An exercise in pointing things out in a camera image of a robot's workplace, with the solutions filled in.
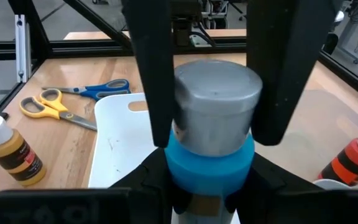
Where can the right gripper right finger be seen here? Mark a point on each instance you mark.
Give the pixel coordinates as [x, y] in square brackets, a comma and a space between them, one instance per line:
[278, 68]

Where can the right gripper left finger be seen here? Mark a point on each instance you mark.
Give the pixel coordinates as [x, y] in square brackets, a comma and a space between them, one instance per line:
[154, 77]

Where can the blue paint bottle white cap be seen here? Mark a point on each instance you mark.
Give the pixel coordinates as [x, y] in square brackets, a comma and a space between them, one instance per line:
[210, 168]

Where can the red paint bottle white cap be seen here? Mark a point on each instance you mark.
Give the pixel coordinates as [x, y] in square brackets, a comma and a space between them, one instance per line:
[350, 158]

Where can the ochre paint bottle white cap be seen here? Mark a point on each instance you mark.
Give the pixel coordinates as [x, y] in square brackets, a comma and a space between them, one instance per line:
[11, 155]

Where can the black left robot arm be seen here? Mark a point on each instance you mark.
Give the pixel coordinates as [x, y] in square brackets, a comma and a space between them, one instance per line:
[182, 18]

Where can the silver mounting plate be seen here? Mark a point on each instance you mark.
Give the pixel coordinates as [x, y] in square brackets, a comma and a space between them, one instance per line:
[196, 41]

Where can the grey desk foot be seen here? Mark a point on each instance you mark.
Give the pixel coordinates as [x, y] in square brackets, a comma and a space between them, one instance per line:
[346, 43]

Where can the white plastic bin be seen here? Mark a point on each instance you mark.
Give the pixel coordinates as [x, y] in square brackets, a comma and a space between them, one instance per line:
[123, 146]

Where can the silver aluminium bar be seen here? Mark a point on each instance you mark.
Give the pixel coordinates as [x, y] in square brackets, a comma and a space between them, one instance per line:
[23, 46]

